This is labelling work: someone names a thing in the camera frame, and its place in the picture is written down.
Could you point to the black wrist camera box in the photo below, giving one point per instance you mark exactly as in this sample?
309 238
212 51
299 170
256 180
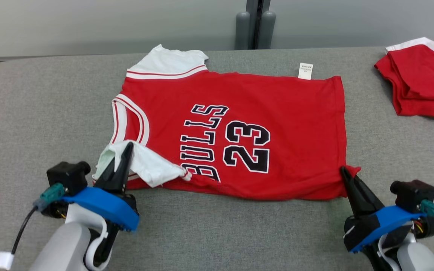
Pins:
413 195
68 177

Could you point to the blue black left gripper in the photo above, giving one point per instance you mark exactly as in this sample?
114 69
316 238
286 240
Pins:
107 207

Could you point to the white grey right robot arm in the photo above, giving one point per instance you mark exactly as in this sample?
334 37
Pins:
413 256

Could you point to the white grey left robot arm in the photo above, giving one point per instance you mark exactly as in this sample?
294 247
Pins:
62 248

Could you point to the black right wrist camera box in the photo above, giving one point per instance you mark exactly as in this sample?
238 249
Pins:
413 195

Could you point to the grey partition post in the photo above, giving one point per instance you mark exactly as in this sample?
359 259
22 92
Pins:
250 5

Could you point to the red white Bulls jersey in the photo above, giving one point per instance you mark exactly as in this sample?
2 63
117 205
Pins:
288 131

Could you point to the red shorts with white waistband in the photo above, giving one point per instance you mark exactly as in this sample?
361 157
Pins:
424 82

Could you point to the grey rounded cylinder foot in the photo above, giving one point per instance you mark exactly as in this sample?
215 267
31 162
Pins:
268 30
242 32

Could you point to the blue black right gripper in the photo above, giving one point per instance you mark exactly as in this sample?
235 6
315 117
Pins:
382 222

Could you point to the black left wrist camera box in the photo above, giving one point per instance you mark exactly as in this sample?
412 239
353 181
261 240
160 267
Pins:
68 177

